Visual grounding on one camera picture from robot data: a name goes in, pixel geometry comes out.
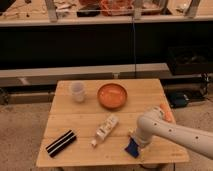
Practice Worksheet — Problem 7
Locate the black white striped block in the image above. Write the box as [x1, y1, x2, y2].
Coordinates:
[46, 130, 77, 157]

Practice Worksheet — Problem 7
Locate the orange clutter on shelf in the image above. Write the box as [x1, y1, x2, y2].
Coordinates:
[100, 0, 134, 16]

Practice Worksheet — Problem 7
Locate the long wooden bench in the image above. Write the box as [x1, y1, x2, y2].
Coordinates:
[0, 62, 204, 88]

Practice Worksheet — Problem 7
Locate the black object on shelf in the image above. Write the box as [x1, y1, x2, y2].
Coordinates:
[77, 4, 100, 17]

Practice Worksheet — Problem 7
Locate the thin vertical cable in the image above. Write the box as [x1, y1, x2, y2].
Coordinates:
[131, 16, 138, 80]

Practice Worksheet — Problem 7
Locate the orange carrot toy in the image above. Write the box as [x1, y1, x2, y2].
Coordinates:
[160, 104, 173, 122]

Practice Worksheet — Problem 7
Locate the white plastic bottle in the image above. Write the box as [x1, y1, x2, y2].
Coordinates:
[91, 114, 119, 148]

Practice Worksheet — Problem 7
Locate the light wooden table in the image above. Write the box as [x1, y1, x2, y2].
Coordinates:
[36, 79, 189, 167]

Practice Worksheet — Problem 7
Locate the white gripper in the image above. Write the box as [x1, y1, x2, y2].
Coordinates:
[125, 130, 150, 158]

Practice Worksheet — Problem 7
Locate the orange ceramic bowl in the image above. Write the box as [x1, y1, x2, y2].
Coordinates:
[97, 83, 128, 110]

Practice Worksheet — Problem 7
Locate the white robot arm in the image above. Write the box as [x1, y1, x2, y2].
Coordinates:
[125, 107, 213, 160]

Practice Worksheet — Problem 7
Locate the dark device on floor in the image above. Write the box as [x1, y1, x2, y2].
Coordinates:
[168, 92, 189, 108]

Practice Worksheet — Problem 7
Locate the black box on right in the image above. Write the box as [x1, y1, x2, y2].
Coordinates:
[167, 46, 213, 75]

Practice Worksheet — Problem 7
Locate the clear plastic cup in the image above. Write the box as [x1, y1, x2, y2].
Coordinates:
[69, 81, 86, 103]

